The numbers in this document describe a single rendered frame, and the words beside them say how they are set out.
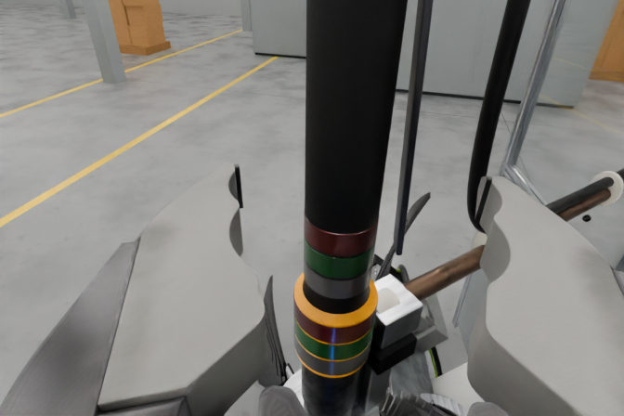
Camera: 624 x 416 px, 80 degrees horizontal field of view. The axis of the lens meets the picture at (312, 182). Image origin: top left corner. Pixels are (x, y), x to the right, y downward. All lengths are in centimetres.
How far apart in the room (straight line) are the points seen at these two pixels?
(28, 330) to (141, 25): 675
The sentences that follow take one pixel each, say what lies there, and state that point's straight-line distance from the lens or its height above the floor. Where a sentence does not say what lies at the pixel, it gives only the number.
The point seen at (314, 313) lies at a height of 156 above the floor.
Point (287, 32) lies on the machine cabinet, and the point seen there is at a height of 46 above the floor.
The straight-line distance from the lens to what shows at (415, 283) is 25.
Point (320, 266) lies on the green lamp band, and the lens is 17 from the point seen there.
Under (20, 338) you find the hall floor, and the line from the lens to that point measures 257.
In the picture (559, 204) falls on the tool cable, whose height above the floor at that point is 154.
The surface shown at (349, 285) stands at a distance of 18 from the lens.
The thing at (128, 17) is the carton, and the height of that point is 66.
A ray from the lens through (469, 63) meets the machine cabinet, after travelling 582.
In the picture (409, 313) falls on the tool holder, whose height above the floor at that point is 153.
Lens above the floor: 170
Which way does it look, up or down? 31 degrees down
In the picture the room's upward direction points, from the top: 1 degrees clockwise
